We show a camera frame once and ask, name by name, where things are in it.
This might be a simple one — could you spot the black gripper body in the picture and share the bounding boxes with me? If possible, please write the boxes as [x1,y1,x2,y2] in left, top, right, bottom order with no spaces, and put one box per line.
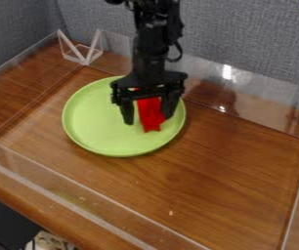
[110,70,187,105]

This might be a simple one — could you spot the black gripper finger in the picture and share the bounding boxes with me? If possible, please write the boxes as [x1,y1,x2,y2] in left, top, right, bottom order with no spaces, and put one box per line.
[161,91,181,119]
[119,100,134,125]

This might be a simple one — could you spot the red plastic block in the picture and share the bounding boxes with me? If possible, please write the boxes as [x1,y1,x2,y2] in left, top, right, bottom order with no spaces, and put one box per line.
[137,98,165,133]

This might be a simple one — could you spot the green round plate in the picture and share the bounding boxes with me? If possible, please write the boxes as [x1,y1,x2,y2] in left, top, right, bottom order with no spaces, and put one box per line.
[61,76,186,157]

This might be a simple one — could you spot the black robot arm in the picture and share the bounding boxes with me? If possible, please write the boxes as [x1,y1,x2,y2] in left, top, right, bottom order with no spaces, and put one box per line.
[103,0,187,125]

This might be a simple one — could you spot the white power strip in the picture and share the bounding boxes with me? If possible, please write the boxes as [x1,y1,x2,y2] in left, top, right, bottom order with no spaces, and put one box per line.
[34,230,75,250]

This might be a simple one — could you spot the black box under table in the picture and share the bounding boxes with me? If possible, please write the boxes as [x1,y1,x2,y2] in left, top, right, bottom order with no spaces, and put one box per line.
[0,202,42,250]

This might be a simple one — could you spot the black cable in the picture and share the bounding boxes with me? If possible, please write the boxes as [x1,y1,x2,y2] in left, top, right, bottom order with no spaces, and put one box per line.
[165,40,185,63]

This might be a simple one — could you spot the clear acrylic enclosure wall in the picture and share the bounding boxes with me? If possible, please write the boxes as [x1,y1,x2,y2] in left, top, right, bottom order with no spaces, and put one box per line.
[0,31,299,250]

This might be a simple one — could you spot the clear acrylic corner bracket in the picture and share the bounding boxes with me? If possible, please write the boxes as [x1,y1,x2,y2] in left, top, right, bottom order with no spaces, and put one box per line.
[57,29,103,66]

